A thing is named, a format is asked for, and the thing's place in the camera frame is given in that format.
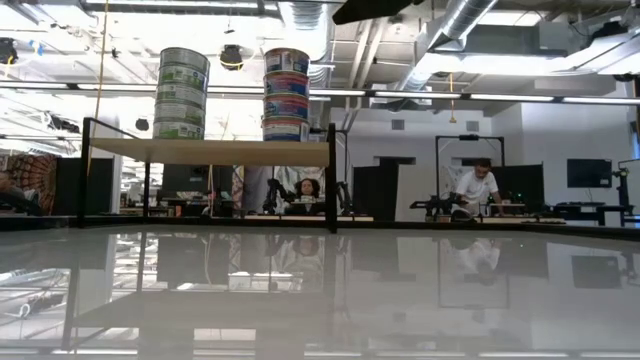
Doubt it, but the black hanging ceiling device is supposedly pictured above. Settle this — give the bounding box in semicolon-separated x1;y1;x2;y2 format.
219;43;245;71

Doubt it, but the background wooden workstation board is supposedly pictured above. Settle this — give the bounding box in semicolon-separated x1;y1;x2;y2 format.
243;214;375;223
479;215;567;225

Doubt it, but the black partition panel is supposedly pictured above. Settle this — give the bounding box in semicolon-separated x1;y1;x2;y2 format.
53;157;115;217
492;163;546;214

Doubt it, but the black background monitor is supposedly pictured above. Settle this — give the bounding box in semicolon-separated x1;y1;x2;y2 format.
160;163;235;201

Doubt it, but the dark background table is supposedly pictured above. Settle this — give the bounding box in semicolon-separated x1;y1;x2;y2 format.
547;201;636;224

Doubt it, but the black equipment stand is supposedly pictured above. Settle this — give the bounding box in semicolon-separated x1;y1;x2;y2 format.
612;158;640;224

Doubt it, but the black ceiling mounted box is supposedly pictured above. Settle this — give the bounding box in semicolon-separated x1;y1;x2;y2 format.
0;37;20;66

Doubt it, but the ribbed silver ceiling duct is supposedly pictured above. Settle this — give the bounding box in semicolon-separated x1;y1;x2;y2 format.
279;0;334;90

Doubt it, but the long suspended light rail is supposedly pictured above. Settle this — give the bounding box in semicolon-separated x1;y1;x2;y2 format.
0;79;640;107

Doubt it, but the thin yellow pendant cord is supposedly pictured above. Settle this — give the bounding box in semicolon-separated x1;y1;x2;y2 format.
447;72;457;125

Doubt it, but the black metal gantry frame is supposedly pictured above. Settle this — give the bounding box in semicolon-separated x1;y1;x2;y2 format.
434;133;506;201

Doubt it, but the wooden shelf black frame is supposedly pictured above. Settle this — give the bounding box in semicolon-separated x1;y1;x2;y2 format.
77;116;339;235

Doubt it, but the yellow power cord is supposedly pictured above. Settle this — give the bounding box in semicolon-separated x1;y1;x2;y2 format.
87;0;110;179

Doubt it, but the black wall monitor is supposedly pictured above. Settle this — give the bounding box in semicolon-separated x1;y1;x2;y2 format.
566;158;613;189

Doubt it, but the patterned orange wall tapestry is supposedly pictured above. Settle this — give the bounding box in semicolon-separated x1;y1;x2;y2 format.
14;152;60;216

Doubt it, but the black aluminium table frame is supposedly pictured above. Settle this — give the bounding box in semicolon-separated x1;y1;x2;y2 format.
0;213;640;242

